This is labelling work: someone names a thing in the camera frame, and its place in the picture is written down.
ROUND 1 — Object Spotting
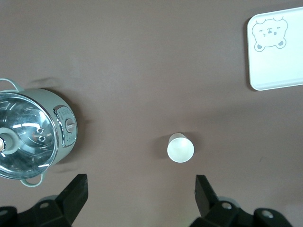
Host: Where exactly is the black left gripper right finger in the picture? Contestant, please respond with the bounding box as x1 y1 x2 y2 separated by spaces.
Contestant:
190 175 291 227

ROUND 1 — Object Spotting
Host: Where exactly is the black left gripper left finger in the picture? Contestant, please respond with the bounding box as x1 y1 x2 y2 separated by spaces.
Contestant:
18 174 89 227

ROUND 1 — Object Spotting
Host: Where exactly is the cream tray with bear print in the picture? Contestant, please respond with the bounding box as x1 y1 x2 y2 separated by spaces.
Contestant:
247 6 303 92

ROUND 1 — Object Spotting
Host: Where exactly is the glass pot lid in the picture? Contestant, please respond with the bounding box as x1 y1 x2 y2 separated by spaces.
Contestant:
0 91 60 180

